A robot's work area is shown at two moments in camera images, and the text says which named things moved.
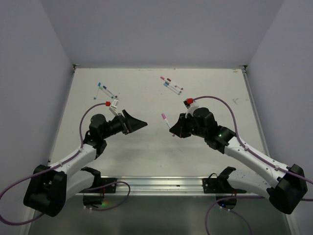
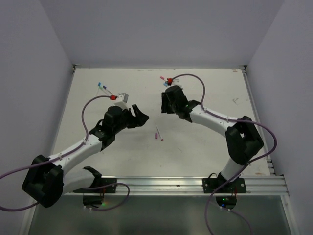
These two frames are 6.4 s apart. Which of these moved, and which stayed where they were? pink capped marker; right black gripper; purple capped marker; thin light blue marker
Moved: right black gripper; purple capped marker
Stayed: pink capped marker; thin light blue marker
